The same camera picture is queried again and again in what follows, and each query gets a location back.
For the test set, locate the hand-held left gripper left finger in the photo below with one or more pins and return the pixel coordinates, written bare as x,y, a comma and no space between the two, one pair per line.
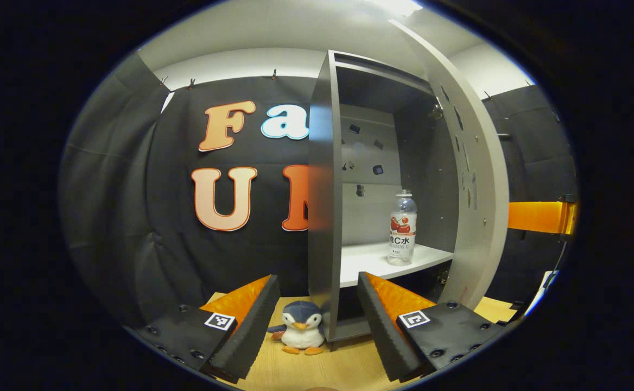
257,326

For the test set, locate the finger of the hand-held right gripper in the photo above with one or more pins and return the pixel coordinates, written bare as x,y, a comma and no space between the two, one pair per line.
534,217

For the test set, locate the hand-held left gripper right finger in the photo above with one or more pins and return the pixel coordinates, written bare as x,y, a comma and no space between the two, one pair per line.
382,331

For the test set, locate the white cabinet door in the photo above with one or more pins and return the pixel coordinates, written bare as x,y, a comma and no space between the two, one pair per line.
485,179

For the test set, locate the clear plastic bottle red label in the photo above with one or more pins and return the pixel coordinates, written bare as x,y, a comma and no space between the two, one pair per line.
402,239

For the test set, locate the grey cabinet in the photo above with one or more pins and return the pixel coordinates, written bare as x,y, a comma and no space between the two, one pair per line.
325,217

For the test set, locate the penguin plush toy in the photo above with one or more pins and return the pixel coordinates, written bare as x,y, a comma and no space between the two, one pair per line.
302,331

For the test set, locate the black backdrop cloth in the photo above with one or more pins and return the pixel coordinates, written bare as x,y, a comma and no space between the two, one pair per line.
132,217

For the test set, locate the ceiling light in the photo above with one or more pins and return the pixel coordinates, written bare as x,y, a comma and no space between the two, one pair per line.
401,6

